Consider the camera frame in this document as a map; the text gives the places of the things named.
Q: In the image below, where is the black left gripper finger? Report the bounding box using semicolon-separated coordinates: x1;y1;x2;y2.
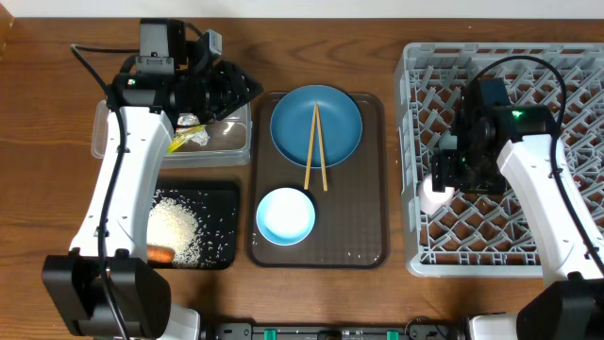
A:
207;97;249;124
221;60;263;102

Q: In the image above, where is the white tissue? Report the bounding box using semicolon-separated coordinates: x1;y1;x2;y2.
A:
173;113;210;147

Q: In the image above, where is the yellow green snack wrapper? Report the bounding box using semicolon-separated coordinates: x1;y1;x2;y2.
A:
167;125;206;153

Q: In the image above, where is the pink cup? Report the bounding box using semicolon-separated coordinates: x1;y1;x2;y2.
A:
418;175;455;215

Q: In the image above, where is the pile of rice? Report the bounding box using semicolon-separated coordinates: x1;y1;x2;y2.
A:
146;189;235;269

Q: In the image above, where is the light blue bowl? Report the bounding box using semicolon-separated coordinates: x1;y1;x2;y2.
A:
255;187;316;247

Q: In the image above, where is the orange carrot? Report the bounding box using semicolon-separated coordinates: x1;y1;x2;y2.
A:
146;245;176;264

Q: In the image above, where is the light blue cup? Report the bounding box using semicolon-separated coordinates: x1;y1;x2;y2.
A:
437;131;458;150

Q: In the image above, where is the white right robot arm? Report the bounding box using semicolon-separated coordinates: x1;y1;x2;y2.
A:
426;78;603;340

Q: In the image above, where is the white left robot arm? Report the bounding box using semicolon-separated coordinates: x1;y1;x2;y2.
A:
42;18;262;339

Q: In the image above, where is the clear plastic waste bin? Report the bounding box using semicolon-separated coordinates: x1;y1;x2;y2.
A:
92;101;252;177

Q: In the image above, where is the black waste tray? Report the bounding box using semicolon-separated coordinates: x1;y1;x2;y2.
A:
145;180;241;271

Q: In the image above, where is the grey dishwasher rack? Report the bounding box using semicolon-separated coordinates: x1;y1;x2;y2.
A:
394;42;603;278

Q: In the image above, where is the left wooden chopstick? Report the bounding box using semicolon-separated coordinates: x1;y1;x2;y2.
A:
304;102;318;190

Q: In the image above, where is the wooden chopstick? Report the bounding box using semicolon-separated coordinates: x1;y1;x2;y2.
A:
304;102;318;190
314;103;328;192

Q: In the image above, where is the dark blue plate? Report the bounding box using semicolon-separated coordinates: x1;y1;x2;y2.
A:
270;85;362;168

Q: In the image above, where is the right wooden chopstick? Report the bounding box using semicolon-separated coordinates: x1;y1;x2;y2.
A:
314;103;328;192

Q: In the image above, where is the brown serving tray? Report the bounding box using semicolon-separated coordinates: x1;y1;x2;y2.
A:
246;93;389;269

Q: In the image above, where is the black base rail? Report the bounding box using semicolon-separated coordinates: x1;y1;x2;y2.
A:
201;322;469;340

